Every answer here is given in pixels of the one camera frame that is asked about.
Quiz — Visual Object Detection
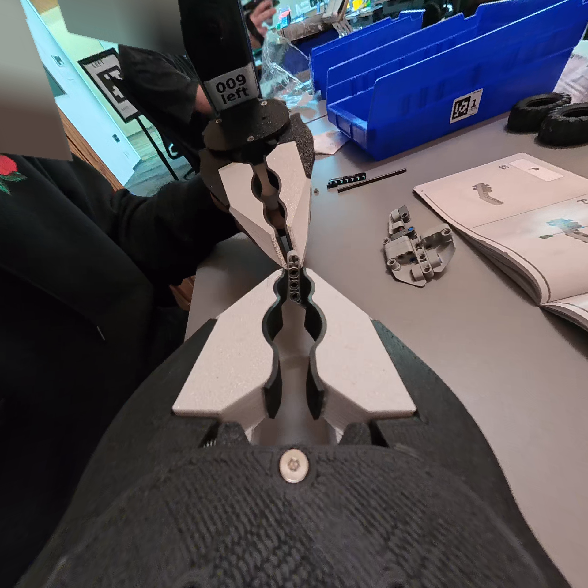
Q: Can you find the blue tagged storage bin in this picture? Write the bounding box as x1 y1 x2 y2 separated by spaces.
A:
327 0 588 161

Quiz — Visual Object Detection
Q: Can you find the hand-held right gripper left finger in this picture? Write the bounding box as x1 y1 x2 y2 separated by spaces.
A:
172 269 289 441

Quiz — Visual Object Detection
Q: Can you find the marker sign board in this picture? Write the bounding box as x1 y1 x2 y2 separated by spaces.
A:
78 47 139 123

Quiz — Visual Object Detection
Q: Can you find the black toy axle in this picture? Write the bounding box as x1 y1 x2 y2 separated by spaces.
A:
337 168 408 194

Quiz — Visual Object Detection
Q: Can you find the person's left forearm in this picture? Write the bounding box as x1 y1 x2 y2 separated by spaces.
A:
110 175 258 288

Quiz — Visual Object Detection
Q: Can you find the grey toy brick panel assembly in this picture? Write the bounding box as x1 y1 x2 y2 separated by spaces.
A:
383 205 457 288

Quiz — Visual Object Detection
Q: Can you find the person's black printed sweatshirt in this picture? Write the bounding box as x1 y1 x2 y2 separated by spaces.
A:
0 154 198 588

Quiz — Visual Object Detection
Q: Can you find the grey desk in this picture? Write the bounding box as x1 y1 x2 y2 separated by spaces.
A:
184 69 588 588

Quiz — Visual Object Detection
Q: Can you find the open instruction booklet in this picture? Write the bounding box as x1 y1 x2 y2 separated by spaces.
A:
413 153 588 332

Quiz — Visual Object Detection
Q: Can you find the clear plastic bag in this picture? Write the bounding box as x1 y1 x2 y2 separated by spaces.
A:
261 32 315 99

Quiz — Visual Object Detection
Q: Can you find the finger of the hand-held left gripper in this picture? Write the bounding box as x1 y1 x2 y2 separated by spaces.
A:
266 140 313 258
218 163 289 269

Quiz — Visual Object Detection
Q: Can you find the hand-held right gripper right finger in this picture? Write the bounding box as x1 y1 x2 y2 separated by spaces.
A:
301 269 417 441

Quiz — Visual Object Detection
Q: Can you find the black sign stand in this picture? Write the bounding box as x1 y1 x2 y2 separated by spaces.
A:
133 117 182 182

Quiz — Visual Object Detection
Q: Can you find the grey angled toy brick beam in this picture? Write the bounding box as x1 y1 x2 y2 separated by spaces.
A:
287 250 307 305

